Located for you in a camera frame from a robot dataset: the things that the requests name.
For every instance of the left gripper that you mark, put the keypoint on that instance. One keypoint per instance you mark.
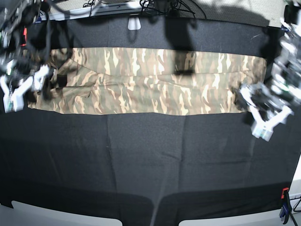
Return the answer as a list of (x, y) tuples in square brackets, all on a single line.
[(267, 109)]

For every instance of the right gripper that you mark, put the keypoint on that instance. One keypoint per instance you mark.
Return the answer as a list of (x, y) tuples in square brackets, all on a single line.
[(14, 89)]

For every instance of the camouflage t-shirt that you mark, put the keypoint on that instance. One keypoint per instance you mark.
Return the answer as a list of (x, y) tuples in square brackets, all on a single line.
[(116, 80)]

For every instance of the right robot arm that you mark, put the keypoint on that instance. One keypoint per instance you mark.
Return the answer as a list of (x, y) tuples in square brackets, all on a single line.
[(23, 67)]

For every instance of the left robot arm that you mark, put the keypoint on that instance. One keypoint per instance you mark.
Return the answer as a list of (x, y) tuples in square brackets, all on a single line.
[(285, 75)]

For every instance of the orange clamp far left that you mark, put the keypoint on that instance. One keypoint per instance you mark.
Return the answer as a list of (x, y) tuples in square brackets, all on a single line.
[(24, 37)]

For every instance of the orange blue clamp near right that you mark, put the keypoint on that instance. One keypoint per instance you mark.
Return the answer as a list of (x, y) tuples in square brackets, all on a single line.
[(286, 208)]

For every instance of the white tape patch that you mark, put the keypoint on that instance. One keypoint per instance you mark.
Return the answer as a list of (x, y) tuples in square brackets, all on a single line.
[(134, 24)]

